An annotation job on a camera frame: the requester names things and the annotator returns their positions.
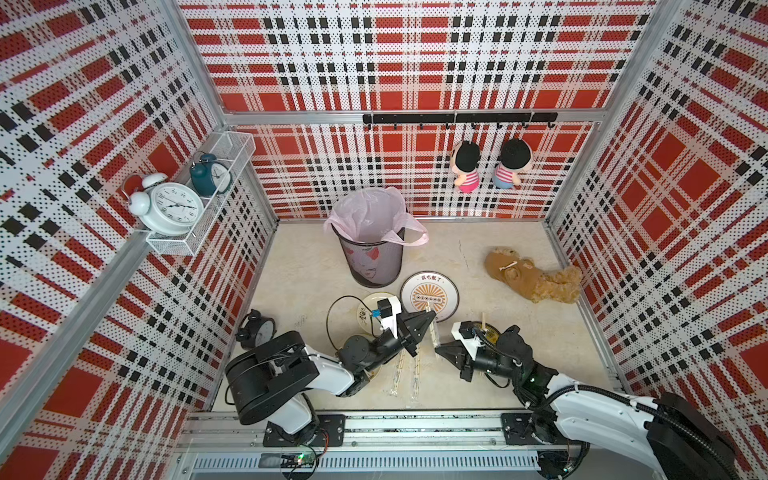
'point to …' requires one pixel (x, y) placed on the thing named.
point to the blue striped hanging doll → (516, 158)
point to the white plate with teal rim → (430, 286)
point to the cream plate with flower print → (369, 323)
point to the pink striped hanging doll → (465, 161)
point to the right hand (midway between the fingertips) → (442, 345)
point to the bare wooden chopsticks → (483, 319)
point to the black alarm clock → (255, 331)
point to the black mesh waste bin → (373, 264)
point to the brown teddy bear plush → (561, 285)
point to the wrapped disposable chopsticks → (398, 372)
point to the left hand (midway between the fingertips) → (440, 315)
